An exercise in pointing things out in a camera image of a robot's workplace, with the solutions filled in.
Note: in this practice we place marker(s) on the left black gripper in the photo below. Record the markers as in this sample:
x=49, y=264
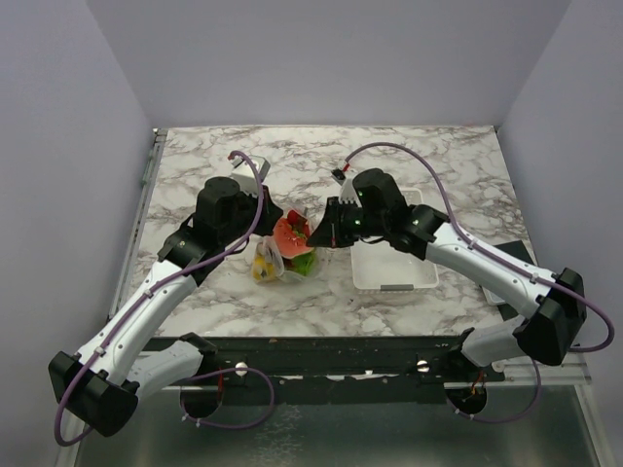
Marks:
x=266, y=226

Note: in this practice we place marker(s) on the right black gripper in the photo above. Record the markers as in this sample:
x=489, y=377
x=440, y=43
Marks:
x=327, y=233

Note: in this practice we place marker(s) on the watermelon slice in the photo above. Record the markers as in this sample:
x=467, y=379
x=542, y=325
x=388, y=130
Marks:
x=288, y=242

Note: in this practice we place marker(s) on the green grape bunch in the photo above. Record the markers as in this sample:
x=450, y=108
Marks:
x=301, y=264

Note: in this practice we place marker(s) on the clear zip top bag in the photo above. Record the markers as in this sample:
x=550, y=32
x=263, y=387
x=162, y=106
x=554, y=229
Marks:
x=266, y=248

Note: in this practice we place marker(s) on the yellow bell pepper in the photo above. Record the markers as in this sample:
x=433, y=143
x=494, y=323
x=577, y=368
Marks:
x=263, y=270

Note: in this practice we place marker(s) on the red strawberry pile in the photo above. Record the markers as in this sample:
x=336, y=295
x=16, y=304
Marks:
x=297, y=221

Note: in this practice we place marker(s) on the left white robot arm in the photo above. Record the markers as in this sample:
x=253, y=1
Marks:
x=105, y=379

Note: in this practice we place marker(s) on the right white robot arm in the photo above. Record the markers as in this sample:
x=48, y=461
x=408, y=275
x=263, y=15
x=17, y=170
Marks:
x=548, y=305

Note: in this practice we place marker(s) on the white plastic basket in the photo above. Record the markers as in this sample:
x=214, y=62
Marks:
x=377, y=268

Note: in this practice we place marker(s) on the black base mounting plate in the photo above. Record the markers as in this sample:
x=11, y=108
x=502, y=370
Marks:
x=338, y=371

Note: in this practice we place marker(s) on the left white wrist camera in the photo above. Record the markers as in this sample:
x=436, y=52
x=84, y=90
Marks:
x=244, y=174

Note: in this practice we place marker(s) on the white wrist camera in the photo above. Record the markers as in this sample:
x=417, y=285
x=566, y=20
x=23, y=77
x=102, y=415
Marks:
x=244, y=174
x=347, y=193

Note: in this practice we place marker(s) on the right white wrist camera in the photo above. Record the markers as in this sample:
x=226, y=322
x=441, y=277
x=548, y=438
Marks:
x=347, y=193

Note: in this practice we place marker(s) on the aluminium rail frame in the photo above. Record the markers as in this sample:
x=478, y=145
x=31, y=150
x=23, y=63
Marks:
x=103, y=382

